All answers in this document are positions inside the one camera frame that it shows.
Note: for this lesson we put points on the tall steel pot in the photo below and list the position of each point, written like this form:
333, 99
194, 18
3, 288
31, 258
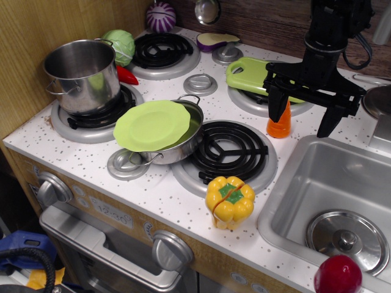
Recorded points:
83, 76

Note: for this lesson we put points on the front left black burner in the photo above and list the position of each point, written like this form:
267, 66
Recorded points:
94, 128

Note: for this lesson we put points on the back left black burner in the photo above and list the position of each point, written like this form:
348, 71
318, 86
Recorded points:
164, 56

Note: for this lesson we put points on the green cutting board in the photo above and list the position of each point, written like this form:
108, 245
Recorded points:
247, 74

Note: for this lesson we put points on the green toy cabbage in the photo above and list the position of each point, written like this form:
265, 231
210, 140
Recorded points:
123, 44

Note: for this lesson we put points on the red toy apple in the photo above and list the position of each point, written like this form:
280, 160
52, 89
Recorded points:
338, 274

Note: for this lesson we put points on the grey oven door handle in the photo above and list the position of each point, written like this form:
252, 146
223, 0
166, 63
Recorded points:
105, 259

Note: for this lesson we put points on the yellow cloth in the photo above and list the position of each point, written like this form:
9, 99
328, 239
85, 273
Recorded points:
37, 278

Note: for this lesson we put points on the steel sink basin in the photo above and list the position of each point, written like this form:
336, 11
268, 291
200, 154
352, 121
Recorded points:
322, 175

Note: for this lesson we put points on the grey stovetop knob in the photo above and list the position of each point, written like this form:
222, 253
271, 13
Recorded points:
126, 165
200, 85
227, 54

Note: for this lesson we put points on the yellow toy bell pepper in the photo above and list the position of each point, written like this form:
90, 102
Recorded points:
230, 201

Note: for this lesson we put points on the oven clock display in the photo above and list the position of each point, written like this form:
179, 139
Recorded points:
112, 212

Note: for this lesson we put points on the orange toy carrot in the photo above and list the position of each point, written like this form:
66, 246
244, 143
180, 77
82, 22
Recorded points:
282, 128

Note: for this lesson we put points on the red toy chili pepper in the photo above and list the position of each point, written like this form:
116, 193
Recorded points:
126, 76

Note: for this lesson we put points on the purple toy eggplant half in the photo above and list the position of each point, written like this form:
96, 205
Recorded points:
208, 42

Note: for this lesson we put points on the blue plastic object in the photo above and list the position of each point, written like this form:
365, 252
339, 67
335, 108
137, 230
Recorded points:
24, 239

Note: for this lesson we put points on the hanging steel ladle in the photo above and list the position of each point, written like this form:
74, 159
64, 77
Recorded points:
207, 12

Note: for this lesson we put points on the grey stovetop knob centre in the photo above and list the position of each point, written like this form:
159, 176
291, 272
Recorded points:
200, 85

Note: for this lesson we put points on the steel pot at right edge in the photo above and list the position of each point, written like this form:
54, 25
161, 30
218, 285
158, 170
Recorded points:
377, 100

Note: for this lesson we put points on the back right black burner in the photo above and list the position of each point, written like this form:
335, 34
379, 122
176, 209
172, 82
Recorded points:
257, 104

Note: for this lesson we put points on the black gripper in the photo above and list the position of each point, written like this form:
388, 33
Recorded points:
315, 79

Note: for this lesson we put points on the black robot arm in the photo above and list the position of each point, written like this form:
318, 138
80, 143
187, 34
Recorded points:
333, 23

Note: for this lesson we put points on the purple toy onion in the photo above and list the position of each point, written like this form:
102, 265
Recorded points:
161, 17

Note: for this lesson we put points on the front right black burner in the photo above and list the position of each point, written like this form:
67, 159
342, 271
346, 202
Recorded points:
228, 149

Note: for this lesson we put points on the grey faucet base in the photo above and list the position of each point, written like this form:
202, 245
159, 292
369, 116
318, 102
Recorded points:
380, 139

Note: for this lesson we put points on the small steel pan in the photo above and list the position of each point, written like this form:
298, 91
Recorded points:
185, 146

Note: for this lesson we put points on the green plastic plate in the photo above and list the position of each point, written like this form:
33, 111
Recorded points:
152, 126

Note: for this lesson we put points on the black burner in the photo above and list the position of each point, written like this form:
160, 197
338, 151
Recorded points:
228, 149
257, 104
94, 128
164, 56

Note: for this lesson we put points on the left grey oven dial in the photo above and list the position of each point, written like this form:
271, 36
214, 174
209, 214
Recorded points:
52, 189

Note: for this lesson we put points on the grey stovetop knob front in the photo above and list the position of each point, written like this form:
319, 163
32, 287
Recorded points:
126, 165

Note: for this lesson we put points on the grey oven dial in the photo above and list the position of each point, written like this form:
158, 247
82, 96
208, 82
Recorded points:
52, 189
170, 252

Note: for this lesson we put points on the steel pot lid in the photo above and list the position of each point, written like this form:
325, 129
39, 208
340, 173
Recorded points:
342, 232

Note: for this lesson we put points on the right grey oven dial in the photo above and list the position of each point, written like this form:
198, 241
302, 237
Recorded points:
170, 252

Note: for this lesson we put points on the grey stovetop knob back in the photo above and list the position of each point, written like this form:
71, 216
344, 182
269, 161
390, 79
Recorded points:
227, 54

